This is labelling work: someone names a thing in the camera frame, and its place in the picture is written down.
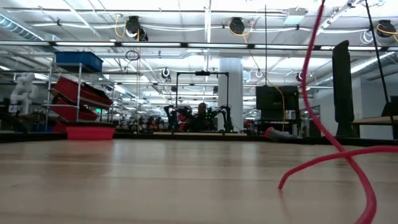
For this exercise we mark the wooden workbench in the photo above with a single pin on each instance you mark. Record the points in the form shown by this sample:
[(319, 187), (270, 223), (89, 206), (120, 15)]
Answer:
[(373, 120)]

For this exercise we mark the small black robot arm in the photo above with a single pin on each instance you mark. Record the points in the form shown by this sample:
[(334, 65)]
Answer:
[(171, 116), (225, 116)]

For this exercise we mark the metal shelf rack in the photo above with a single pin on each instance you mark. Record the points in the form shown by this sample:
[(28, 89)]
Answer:
[(79, 81)]

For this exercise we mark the person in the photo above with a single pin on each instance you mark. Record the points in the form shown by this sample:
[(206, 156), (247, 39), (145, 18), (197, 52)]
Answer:
[(202, 119)]

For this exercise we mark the black equipment cabinet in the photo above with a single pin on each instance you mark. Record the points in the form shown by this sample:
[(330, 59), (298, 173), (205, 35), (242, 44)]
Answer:
[(270, 99)]

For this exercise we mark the black aluminium table frame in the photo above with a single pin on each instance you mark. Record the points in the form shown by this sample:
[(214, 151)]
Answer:
[(37, 137)]

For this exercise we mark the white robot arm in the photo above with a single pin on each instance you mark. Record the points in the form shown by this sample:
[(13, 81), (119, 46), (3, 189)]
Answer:
[(23, 91)]

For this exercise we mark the grey work glove red cuff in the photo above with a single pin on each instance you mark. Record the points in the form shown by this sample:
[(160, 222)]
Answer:
[(280, 134)]

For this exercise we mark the black gantry frame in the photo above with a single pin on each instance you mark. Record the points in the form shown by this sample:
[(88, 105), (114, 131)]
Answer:
[(202, 73)]

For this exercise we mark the red plastic bin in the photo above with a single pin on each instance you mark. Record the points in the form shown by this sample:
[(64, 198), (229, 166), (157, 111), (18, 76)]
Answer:
[(90, 133)]

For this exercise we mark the long overhead light bar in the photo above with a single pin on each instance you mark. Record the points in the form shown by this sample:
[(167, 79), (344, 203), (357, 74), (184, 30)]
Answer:
[(155, 44)]

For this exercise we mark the red shelf bin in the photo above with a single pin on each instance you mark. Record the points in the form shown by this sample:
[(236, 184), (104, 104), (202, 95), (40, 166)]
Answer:
[(70, 112), (81, 91)]

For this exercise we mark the white building column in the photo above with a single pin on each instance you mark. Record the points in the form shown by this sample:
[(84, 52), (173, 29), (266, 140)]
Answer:
[(234, 93)]

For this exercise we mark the blue plastic bin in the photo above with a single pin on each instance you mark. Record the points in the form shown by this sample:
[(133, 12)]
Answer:
[(79, 60)]

